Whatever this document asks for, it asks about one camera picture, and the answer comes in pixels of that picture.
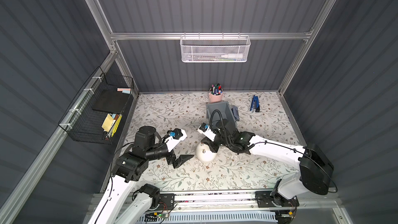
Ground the grey blue small box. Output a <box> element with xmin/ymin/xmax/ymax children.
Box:
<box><xmin>231</xmin><ymin>106</ymin><xmax>240</xmax><ymax>121</ymax></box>

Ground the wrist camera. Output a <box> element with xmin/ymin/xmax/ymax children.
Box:
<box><xmin>198</xmin><ymin>123</ymin><xmax>216</xmax><ymax>142</ymax></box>
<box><xmin>165</xmin><ymin>128</ymin><xmax>187</xmax><ymax>152</ymax></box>

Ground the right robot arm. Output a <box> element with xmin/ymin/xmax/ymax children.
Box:
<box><xmin>198</xmin><ymin>110</ymin><xmax>338</xmax><ymax>206</ymax></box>

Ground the white marker in basket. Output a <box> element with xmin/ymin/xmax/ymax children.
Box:
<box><xmin>221</xmin><ymin>54</ymin><xmax>244</xmax><ymax>60</ymax></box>

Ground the grey plastic parts bin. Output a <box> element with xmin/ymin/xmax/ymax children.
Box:
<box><xmin>206</xmin><ymin>101</ymin><xmax>237</xmax><ymax>125</ymax></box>

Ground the yellow sticky note pad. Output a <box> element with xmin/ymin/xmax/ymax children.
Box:
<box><xmin>102</xmin><ymin>114</ymin><xmax>116</xmax><ymax>132</ymax></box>

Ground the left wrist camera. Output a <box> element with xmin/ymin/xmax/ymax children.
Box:
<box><xmin>165</xmin><ymin>128</ymin><xmax>187</xmax><ymax>152</ymax></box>

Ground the blue stapler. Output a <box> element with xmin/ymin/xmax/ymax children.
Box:
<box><xmin>250</xmin><ymin>95</ymin><xmax>260</xmax><ymax>113</ymax></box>

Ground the black wire wall basket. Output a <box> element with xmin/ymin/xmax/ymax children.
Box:
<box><xmin>59</xmin><ymin>67</ymin><xmax>135</xmax><ymax>145</ymax></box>

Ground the pink pen cup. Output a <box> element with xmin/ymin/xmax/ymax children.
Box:
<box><xmin>209</xmin><ymin>84</ymin><xmax>223</xmax><ymax>103</ymax></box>

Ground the black notebook in basket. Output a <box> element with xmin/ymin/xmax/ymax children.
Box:
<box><xmin>92</xmin><ymin>90</ymin><xmax>130</xmax><ymax>114</ymax></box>

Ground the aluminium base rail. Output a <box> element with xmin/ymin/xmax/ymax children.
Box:
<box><xmin>93</xmin><ymin>188</ymin><xmax>340</xmax><ymax>215</ymax></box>

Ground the white dome with screws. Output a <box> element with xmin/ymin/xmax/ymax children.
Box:
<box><xmin>196</xmin><ymin>143</ymin><xmax>217</xmax><ymax>163</ymax></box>

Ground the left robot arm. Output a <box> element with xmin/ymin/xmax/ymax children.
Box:
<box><xmin>89</xmin><ymin>126</ymin><xmax>193</xmax><ymax>224</ymax></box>

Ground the white wire mesh basket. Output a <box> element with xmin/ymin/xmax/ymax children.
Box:
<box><xmin>180</xmin><ymin>35</ymin><xmax>251</xmax><ymax>63</ymax></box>

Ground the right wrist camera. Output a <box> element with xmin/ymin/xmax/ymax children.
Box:
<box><xmin>198</xmin><ymin>123</ymin><xmax>216</xmax><ymax>142</ymax></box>

